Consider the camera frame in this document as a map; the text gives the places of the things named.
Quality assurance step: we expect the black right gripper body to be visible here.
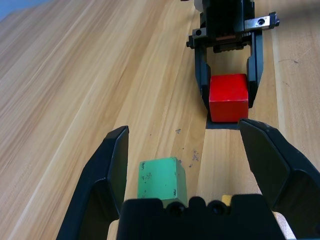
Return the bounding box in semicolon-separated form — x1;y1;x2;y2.
186;0;280;54

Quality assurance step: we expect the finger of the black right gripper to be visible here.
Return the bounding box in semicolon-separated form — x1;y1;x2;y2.
194;46;212;111
246;29;265;109

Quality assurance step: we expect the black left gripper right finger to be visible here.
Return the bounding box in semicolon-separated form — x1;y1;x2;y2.
239;118;320;238

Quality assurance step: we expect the green wooden block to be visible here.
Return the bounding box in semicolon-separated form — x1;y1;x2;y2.
136;156;188;208

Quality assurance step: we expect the red wooden block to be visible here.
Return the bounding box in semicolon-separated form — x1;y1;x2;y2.
208;73;250;123

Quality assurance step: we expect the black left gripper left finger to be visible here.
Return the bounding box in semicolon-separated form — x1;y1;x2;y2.
56;125;130;240

